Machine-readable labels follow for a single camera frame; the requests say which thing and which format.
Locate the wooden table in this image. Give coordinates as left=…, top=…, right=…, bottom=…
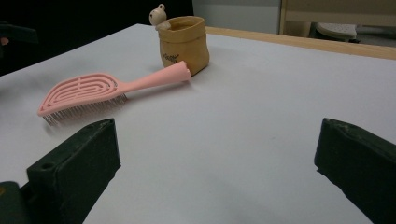
left=205, top=26, right=396, bottom=61

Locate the white cabinet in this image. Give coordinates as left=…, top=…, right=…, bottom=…
left=191, top=0, right=283, bottom=35

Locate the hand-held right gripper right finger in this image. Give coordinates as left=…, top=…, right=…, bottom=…
left=313, top=118, right=396, bottom=224

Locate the small beige bear figurine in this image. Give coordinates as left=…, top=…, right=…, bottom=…
left=148, top=3, right=172, bottom=32

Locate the pink hairbrush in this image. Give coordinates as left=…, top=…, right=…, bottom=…
left=36, top=60, right=192, bottom=127

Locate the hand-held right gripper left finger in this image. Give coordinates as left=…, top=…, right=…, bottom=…
left=26, top=118, right=121, bottom=224

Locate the white table sheet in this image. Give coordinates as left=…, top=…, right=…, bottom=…
left=0, top=22, right=396, bottom=224

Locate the grey padded object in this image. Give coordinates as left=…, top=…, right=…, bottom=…
left=315, top=21, right=359, bottom=41

